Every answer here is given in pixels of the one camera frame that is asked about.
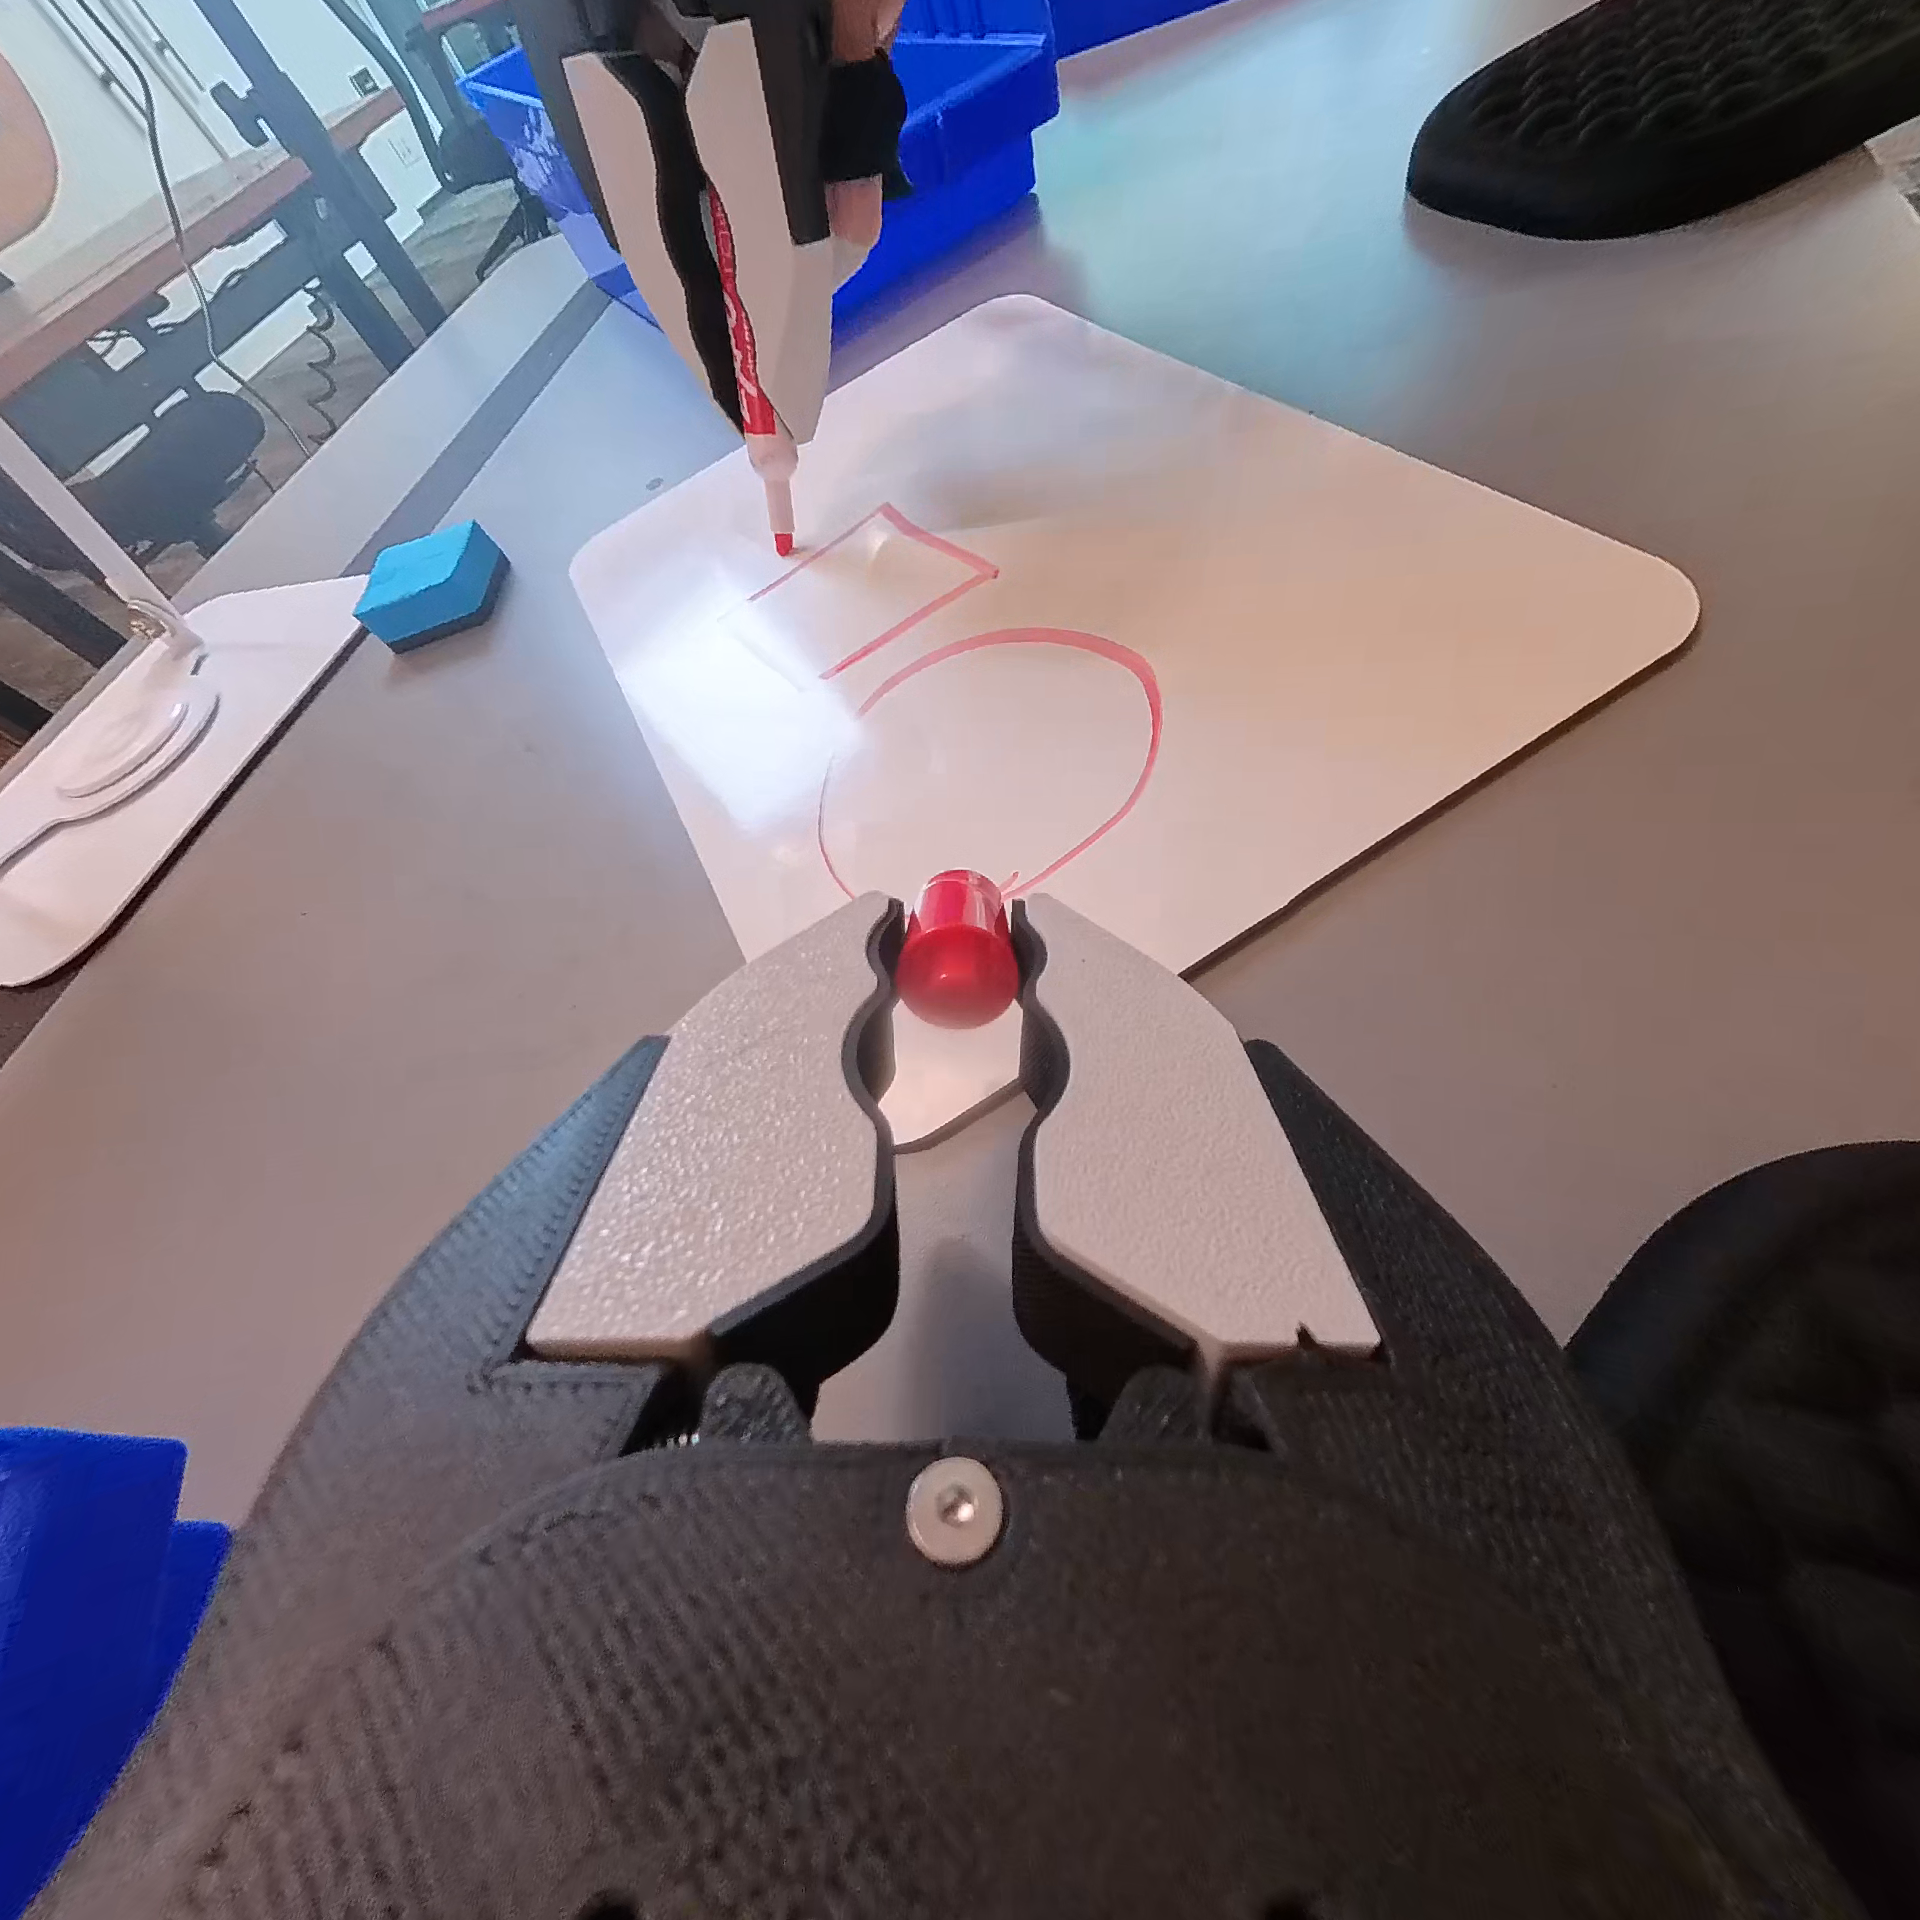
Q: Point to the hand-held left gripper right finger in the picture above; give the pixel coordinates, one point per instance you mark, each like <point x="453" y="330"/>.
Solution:
<point x="1185" y="1185"/>

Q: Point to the red marker cap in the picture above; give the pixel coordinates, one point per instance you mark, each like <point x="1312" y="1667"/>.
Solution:
<point x="955" y="960"/>

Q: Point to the white whiteboard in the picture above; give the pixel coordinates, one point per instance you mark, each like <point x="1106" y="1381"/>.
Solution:
<point x="1275" y="674"/>

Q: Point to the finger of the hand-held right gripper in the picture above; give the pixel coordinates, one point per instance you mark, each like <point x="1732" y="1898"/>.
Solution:
<point x="639" y="166"/>
<point x="802" y="345"/>

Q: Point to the wooden background desk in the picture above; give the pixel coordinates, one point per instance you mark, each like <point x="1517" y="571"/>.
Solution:
<point x="149" y="247"/>

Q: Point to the black honeycomb pad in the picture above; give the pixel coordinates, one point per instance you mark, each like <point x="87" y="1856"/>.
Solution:
<point x="1650" y="119"/>

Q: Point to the black metal pole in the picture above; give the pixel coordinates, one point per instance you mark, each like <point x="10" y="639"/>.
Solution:
<point x="328" y="166"/>

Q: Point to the blue whiteboard eraser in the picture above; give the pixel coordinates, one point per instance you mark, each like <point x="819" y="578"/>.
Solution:
<point x="428" y="586"/>

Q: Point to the blue plastic bin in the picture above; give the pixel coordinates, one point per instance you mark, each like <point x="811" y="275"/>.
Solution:
<point x="960" y="135"/>
<point x="76" y="1576"/>
<point x="1141" y="19"/>

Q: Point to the red dry erase marker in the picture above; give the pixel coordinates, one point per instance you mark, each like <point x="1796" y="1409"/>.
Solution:
<point x="745" y="376"/>

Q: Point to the white stand with base plate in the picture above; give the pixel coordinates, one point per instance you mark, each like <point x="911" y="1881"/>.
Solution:
<point x="180" y="720"/>

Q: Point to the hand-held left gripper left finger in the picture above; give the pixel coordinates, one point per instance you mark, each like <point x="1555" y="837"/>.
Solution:
<point x="721" y="1170"/>

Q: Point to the black office chair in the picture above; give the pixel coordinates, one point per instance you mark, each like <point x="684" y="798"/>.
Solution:
<point x="135" y="465"/>

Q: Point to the black textured pad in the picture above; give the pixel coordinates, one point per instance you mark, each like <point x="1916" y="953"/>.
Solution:
<point x="1769" y="1425"/>

